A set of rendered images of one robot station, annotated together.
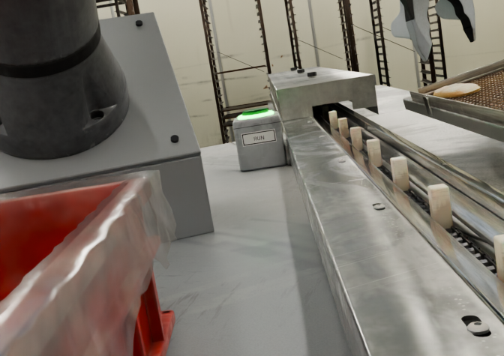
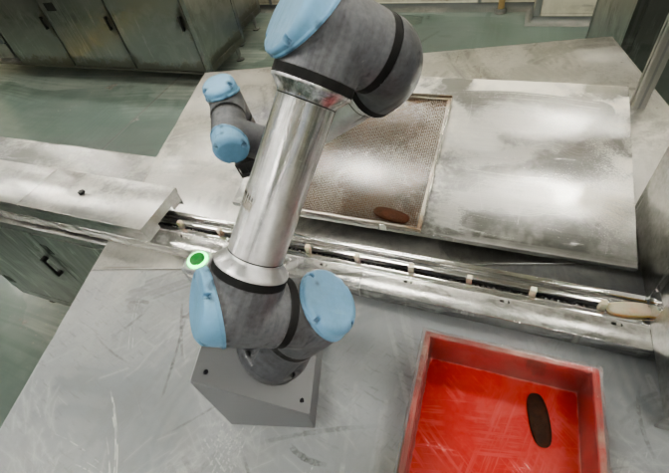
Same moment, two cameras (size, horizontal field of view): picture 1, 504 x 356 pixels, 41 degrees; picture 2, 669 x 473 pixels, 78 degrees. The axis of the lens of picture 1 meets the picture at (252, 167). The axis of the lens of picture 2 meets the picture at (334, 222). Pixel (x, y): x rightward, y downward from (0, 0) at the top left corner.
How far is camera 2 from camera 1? 95 cm
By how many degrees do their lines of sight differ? 66
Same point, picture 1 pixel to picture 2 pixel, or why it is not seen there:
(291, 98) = (147, 228)
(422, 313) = (494, 306)
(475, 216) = (422, 266)
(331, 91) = (162, 209)
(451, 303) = (492, 300)
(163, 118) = not seen: hidden behind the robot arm
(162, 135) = not seen: hidden behind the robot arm
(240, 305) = (416, 333)
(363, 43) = not seen: outside the picture
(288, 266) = (390, 313)
